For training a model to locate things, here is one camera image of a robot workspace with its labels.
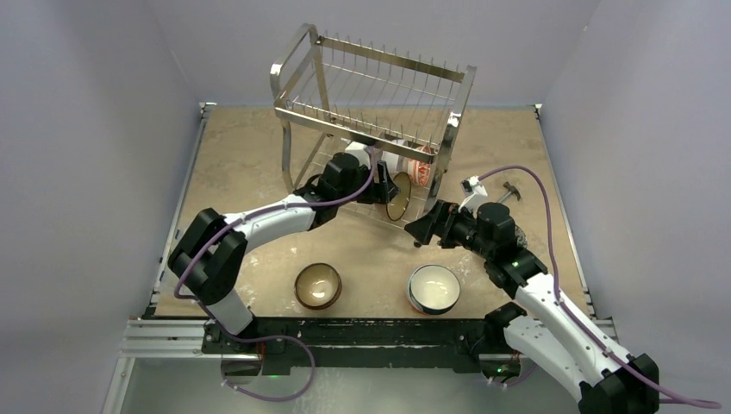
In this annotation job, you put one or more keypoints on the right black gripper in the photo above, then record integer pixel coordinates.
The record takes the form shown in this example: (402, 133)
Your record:
(440, 225)

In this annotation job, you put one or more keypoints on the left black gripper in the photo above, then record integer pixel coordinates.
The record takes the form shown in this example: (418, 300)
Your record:
(380, 193)

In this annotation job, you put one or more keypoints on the brown glazed bowl stack top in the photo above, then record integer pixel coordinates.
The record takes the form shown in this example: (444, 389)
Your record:
(398, 205)

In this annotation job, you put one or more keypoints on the orange patterned bowl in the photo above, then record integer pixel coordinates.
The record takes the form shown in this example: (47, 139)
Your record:
(419, 171)

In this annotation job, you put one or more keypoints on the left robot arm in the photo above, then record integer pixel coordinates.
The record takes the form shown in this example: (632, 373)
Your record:
(209, 255)

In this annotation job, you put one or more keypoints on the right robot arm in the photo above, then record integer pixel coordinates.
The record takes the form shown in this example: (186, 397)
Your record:
(545, 325)

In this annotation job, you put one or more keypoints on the steel two-tier dish rack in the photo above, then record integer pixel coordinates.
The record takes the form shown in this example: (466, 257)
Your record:
(328, 91)

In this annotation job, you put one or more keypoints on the white blue-rimmed bowl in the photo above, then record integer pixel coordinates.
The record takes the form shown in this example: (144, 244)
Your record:
(433, 289)

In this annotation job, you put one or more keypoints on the small black hammer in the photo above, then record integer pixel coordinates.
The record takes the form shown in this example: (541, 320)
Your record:
(511, 192)

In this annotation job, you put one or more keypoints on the patterned bowl under brown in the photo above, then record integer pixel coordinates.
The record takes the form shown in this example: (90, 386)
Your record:
(318, 286)

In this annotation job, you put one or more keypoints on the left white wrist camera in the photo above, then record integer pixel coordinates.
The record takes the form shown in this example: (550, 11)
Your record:
(361, 152)

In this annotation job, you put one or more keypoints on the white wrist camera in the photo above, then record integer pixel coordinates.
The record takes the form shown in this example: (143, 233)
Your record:
(361, 152)
(475, 194)

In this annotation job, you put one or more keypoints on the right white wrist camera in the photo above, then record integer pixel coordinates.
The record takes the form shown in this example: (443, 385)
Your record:
(475, 194)

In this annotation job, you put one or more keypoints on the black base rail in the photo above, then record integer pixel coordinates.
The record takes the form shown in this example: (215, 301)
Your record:
(461, 345)

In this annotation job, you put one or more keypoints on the aluminium frame rail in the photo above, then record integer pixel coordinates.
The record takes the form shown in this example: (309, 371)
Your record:
(183, 338)

